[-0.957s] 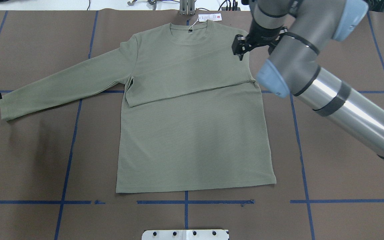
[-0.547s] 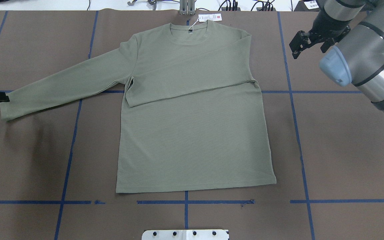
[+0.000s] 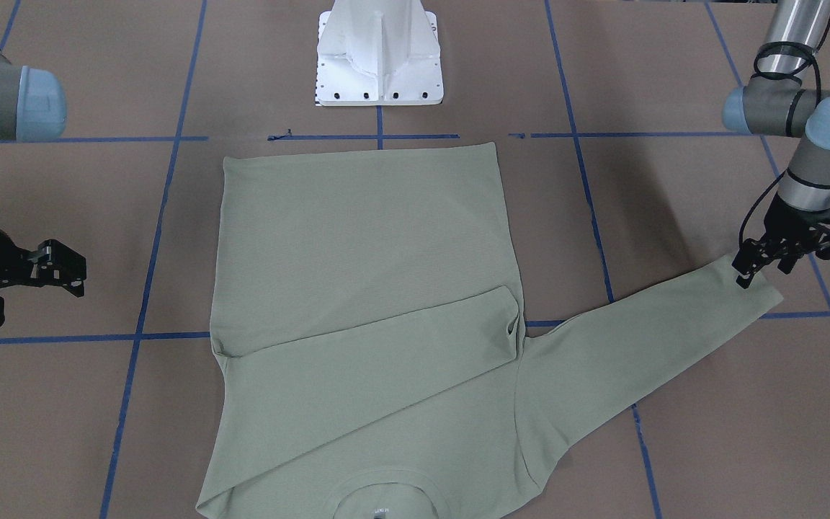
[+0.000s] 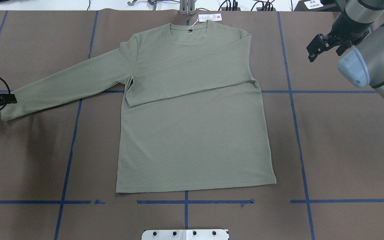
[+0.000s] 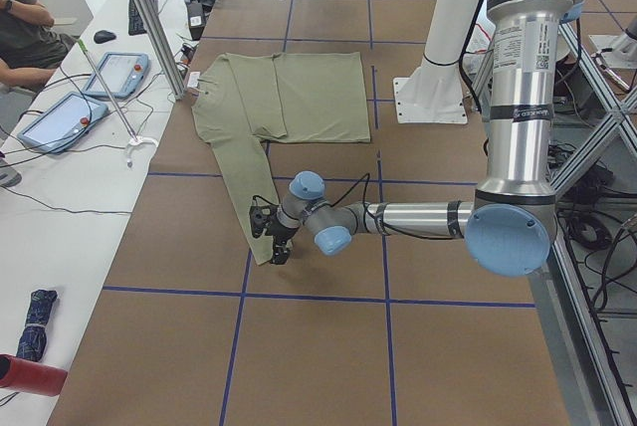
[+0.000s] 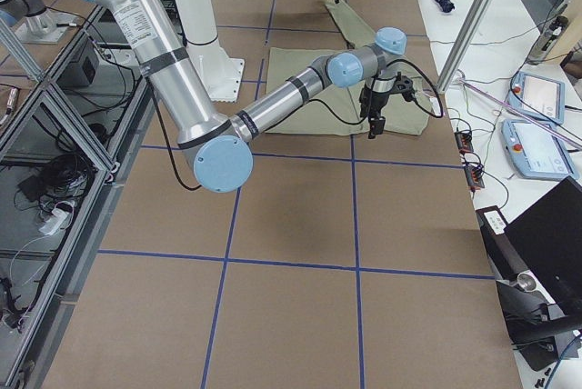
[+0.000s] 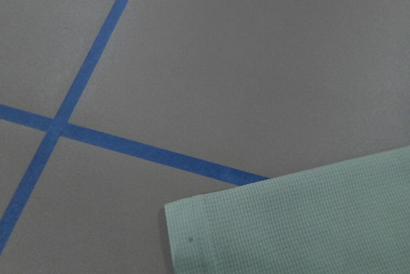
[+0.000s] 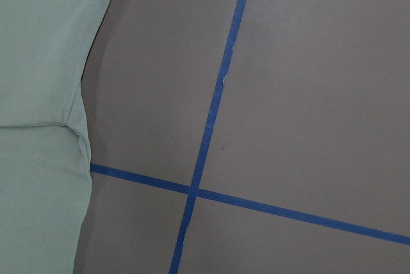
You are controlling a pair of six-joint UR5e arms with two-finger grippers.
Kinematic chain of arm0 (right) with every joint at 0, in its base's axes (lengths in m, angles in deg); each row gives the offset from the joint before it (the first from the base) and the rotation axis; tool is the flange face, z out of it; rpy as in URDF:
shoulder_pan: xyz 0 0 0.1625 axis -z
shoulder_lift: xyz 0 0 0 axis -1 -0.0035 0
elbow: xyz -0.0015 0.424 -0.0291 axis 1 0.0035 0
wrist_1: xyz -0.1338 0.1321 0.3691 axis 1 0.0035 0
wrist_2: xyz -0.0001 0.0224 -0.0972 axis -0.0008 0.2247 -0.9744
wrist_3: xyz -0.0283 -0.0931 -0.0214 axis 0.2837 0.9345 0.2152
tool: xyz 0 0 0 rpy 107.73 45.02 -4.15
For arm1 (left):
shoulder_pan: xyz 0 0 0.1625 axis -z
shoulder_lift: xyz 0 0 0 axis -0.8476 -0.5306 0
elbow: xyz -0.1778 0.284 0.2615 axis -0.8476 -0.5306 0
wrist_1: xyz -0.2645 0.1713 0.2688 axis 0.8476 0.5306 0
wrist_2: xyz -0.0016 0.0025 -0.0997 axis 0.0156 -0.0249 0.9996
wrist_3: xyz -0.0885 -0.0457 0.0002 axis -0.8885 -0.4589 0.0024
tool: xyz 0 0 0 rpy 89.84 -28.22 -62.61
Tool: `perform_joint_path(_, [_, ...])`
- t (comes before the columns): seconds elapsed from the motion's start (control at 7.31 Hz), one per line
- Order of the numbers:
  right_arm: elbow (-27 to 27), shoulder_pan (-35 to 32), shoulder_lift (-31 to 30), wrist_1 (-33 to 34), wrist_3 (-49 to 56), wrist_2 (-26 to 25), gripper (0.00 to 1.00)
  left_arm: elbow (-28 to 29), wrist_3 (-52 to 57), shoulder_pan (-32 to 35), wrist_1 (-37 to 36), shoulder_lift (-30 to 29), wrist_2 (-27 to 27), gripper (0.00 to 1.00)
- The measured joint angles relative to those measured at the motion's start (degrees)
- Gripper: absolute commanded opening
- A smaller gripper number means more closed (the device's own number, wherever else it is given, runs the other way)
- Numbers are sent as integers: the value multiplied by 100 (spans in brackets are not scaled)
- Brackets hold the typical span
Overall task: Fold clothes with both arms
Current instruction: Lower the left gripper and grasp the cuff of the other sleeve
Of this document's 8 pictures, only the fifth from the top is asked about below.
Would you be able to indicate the seated person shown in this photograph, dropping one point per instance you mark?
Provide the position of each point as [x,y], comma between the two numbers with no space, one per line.
[31,50]

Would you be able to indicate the black keyboard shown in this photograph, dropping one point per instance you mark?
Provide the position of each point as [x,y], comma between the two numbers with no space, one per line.
[135,22]

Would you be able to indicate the olive green long-sleeve shirt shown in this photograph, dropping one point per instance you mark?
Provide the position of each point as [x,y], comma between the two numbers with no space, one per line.
[286,98]

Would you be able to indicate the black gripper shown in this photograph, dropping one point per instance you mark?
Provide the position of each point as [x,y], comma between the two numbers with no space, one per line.
[278,233]

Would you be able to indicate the black computer mouse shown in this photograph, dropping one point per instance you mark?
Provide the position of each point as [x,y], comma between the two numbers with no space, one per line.
[104,36]

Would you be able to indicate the white paper hang tag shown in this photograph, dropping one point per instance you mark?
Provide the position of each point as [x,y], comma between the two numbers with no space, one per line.
[193,80]

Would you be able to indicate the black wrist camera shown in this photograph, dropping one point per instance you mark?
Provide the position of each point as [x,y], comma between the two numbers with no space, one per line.
[261,214]

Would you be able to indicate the near blue teach pendant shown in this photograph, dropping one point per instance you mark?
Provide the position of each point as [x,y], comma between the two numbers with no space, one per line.
[62,124]

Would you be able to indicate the silver rod with green tip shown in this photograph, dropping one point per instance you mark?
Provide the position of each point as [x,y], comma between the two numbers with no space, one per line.
[127,125]

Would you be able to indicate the far blue teach pendant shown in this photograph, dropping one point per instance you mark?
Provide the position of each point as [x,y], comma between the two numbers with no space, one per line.
[123,72]

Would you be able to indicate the folded navy umbrella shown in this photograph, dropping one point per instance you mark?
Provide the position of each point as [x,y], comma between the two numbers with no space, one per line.
[33,340]

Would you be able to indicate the grey aluminium frame post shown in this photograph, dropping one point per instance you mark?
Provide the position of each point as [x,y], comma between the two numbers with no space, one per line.
[161,47]

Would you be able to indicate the red cylinder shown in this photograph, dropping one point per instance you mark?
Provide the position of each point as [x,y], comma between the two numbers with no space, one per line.
[28,376]

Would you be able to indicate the white plastic hook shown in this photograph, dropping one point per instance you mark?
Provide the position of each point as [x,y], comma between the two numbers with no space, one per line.
[137,146]

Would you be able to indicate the blue teach pendant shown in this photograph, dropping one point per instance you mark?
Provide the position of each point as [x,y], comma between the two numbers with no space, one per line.
[123,72]
[62,124]

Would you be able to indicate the black box with label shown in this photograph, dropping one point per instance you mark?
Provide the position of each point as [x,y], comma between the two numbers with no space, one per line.
[196,19]

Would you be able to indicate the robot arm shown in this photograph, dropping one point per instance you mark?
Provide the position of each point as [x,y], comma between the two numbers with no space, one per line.
[510,226]

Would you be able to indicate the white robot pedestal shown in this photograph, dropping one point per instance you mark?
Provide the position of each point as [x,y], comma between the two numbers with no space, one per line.
[434,91]

